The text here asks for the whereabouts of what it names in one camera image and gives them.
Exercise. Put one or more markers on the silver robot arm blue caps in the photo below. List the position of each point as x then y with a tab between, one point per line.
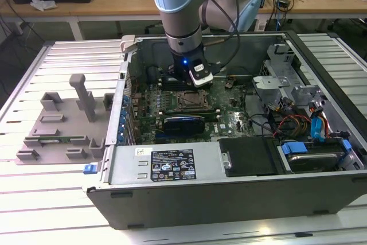
177	12

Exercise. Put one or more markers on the CPU socket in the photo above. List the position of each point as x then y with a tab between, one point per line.
180	106

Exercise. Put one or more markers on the black RAM slots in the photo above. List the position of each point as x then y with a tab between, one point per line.
172	84

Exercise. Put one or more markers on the black cylinder board part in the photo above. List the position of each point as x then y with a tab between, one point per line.
152	74

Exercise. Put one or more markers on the installed RAM sticks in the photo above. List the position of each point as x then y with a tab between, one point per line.
189	114

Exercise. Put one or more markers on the brown round board part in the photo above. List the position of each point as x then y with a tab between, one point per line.
228	85

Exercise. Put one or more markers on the black graphics card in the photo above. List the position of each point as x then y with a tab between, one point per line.
183	126

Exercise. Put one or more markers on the green motherboard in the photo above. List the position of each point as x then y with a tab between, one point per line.
229	118

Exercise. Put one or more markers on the silver drive cage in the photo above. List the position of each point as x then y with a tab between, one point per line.
269	87

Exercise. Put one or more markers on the black disk bay cover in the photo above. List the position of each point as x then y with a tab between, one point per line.
246	156

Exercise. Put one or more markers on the silver power supply with label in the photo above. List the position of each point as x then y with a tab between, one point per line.
126	164

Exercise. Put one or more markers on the grey parts rack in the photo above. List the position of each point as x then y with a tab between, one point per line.
68	113

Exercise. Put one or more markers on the blue case latch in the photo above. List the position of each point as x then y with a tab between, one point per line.
89	169

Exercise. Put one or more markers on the green RAM stick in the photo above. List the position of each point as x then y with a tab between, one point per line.
57	139

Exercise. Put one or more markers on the black open PC case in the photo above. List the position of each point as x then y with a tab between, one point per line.
229	205

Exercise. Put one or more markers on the crumpled white paper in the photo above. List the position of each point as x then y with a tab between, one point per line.
43	3

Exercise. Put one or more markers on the hard disk in blue carrier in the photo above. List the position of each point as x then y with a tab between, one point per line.
312	161

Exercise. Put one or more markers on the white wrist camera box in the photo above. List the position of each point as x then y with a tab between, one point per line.
200	74

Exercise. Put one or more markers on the perforated metal bracket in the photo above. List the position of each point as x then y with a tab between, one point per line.
276	61

